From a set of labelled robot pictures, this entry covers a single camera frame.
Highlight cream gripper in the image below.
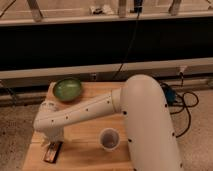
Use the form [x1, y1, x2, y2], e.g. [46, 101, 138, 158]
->
[41, 135, 64, 147]

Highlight black cable on floor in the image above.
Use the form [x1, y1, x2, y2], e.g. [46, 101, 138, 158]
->
[159, 81, 200, 139]

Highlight black power cable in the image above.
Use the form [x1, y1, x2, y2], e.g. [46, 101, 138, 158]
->
[110, 9, 142, 82]

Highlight green bowl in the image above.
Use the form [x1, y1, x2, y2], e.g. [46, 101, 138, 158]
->
[53, 78, 82, 102]

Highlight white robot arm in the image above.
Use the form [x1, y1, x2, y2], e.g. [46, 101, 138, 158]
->
[34, 74, 184, 171]

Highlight blue power box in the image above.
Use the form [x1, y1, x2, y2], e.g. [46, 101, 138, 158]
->
[165, 88, 176, 105]

